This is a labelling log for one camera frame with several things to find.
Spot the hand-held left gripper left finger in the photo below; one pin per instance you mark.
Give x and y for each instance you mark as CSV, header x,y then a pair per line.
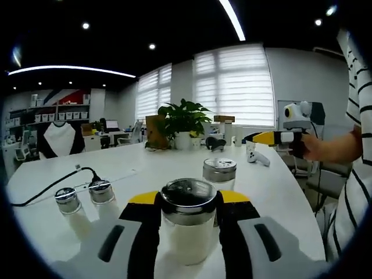
x,y
116,250

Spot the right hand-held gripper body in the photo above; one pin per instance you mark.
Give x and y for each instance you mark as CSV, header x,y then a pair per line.
x,y
296,114

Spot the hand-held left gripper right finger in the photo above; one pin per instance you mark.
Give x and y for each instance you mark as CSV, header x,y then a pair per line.
x,y
261,250

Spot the tall seasoning bottle brown powder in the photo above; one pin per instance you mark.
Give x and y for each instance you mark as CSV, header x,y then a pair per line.
x,y
219,171

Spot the small glass seasoning bottle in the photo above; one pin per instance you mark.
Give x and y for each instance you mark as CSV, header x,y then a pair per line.
x,y
101,191
68,200

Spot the tall seasoning bottle white grains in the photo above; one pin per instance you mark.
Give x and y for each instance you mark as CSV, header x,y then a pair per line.
x,y
186,238

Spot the white thermos bottle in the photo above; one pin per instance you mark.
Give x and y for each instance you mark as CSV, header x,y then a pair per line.
x,y
228,133

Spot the person's right hand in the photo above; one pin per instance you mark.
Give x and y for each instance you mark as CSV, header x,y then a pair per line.
x,y
311,148

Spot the white game controller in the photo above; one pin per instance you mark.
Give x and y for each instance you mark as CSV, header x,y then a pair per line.
x,y
255,157

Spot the cardboard box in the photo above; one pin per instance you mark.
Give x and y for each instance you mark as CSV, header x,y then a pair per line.
x,y
223,118

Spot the grey headphones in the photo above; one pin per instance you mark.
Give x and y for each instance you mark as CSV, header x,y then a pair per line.
x,y
216,143

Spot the white window blind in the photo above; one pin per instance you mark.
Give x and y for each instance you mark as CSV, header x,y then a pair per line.
x,y
235,87
154,96

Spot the small white cup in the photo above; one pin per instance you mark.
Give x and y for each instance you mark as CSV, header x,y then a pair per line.
x,y
196,143

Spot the green potted plant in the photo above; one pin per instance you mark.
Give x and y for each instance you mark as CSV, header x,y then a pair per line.
x,y
183,116

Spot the brown paper bag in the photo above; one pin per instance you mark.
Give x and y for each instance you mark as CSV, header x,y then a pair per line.
x,y
154,130

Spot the ceiling light strip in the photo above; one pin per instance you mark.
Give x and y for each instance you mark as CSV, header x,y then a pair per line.
x,y
233,19
69,67

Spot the white office chair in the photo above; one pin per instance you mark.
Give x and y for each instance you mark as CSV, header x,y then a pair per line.
x,y
26,145
130,133

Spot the brown carton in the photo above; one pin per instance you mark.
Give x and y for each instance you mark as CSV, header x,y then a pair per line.
x,y
86,130

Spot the black and white raglan shirt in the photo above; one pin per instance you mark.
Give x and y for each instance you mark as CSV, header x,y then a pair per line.
x,y
59,139

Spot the computer monitor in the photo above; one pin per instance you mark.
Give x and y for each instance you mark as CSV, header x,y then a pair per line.
x,y
112,124

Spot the row of white storage bins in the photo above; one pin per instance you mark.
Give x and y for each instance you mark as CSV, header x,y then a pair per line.
x,y
67,116

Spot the grey storage shelf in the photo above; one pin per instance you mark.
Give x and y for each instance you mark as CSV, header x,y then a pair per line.
x,y
56,112

